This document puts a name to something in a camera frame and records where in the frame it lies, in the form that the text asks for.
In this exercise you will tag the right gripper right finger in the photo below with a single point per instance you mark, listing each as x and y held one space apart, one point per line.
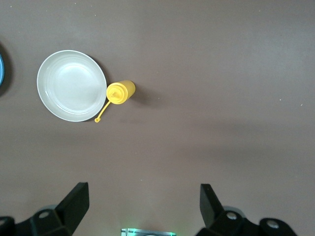
221 223

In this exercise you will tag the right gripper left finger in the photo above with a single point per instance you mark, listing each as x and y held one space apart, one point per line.
61 218

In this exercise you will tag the yellow mustard squeeze bottle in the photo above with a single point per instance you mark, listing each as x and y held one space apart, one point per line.
123 91

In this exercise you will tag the beige round plate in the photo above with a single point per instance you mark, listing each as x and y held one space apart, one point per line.
71 86

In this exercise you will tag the blue round plate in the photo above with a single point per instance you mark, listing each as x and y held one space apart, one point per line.
1 68

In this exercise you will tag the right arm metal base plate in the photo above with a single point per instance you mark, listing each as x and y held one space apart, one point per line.
147 232

